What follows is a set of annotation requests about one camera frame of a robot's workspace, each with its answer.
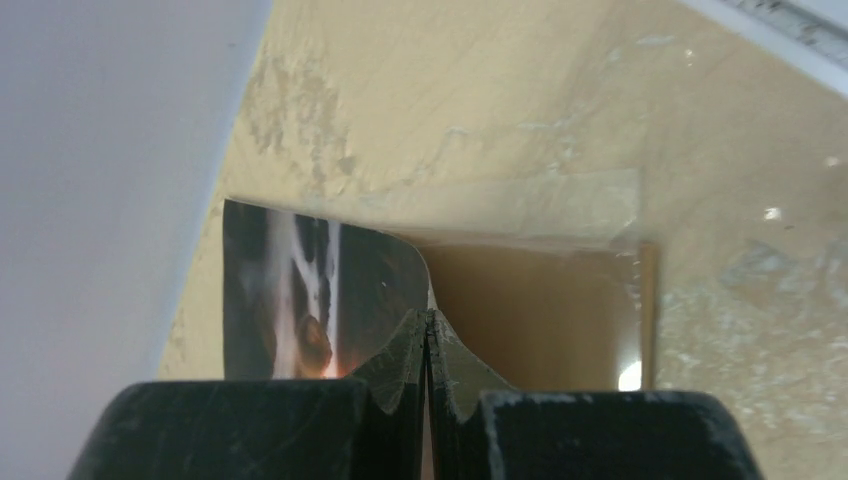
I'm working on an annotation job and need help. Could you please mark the sunset landscape photo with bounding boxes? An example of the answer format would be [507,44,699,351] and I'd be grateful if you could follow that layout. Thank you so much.
[222,200,430,380]

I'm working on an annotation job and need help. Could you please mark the clear glass pane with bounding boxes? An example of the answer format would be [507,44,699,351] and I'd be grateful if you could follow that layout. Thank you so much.
[311,1,847,479]

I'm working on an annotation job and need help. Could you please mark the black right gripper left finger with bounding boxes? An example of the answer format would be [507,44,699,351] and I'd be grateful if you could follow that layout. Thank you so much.
[70,310,428,479]

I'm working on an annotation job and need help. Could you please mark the aluminium side rail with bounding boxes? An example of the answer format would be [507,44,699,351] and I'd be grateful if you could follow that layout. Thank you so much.
[682,0,847,99]

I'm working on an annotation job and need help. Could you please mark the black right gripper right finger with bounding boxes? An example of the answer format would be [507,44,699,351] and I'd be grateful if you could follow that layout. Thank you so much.
[427,310,762,479]

